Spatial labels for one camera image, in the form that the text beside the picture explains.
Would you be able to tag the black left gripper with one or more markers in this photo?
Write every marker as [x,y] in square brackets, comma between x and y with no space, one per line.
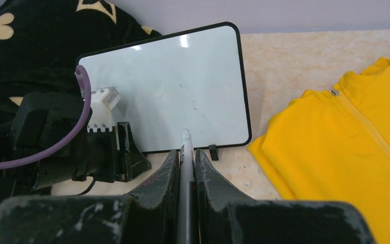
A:
[109,156]

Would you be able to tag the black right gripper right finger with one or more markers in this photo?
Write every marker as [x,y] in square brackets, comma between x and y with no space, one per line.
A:
[227,215]

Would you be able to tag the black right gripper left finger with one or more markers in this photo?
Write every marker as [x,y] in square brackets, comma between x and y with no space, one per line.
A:
[146,214]

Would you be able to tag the green whiteboard marker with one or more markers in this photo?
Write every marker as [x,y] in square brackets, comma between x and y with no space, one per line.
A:
[184,232]

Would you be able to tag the black framed whiteboard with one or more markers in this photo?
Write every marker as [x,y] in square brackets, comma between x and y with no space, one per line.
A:
[191,80]

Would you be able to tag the yellow folded sweatshirt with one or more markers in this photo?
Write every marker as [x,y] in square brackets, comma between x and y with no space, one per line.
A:
[335,145]

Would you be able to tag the black floral plush blanket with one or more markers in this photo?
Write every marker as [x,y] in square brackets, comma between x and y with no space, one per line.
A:
[40,42]

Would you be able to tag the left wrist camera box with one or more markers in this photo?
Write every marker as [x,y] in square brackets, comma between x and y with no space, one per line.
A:
[103,102]

